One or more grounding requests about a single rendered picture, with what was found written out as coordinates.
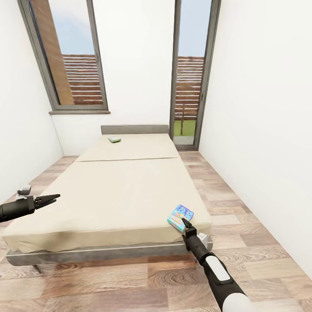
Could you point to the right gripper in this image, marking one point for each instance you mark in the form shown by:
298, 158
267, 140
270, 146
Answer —
191, 239

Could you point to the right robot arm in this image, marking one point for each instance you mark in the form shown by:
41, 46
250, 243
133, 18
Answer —
229, 296

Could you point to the fixed window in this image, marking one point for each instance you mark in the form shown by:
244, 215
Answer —
65, 42

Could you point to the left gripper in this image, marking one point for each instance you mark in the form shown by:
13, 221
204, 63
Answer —
16, 209

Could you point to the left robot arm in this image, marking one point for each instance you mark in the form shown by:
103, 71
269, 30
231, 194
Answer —
24, 204

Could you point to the door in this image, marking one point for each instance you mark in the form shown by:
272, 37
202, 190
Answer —
195, 28

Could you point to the bed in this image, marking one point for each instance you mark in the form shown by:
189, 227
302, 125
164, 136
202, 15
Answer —
114, 203

